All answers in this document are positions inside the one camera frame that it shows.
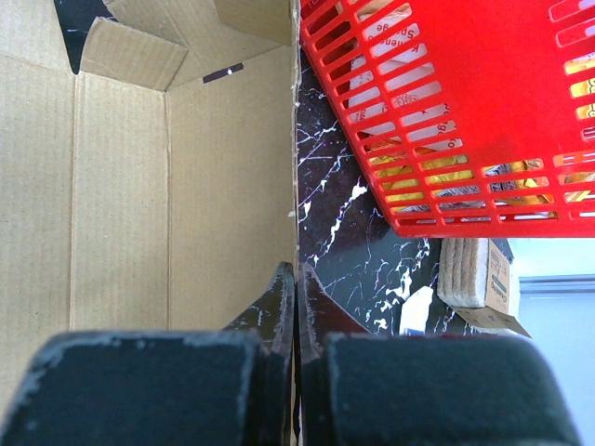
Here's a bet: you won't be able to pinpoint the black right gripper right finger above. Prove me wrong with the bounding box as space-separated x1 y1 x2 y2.
297 264 580 445

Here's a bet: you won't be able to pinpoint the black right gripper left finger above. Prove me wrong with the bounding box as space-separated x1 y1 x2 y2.
1 262 295 445

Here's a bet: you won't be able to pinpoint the brown cardboard box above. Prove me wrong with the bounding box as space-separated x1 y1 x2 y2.
1 1 298 406

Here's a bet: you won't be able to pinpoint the white card with stamp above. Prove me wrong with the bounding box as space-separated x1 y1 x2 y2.
399 286 433 336

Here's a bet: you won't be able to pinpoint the scouring pads pack kraft sleeve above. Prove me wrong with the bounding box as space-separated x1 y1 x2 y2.
437 238 530 337

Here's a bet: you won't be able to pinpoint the red plastic shopping basket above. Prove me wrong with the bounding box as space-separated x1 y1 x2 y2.
299 1 594 238

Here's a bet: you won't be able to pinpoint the yellow Kamenoko sponge pack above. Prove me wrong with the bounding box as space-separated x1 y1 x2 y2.
348 1 441 137

